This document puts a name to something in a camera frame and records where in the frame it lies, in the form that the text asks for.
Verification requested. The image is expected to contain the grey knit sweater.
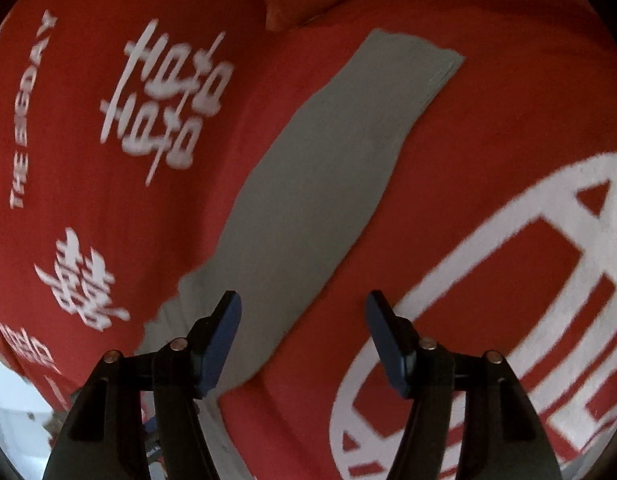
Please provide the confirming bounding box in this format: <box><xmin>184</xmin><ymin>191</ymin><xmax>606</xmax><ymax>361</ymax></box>
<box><xmin>135</xmin><ymin>27</ymin><xmax>466</xmax><ymax>480</ymax></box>

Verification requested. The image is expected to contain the red wedding bedspread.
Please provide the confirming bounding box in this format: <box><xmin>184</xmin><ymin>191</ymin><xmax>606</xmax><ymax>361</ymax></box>
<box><xmin>0</xmin><ymin>0</ymin><xmax>617</xmax><ymax>479</ymax></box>

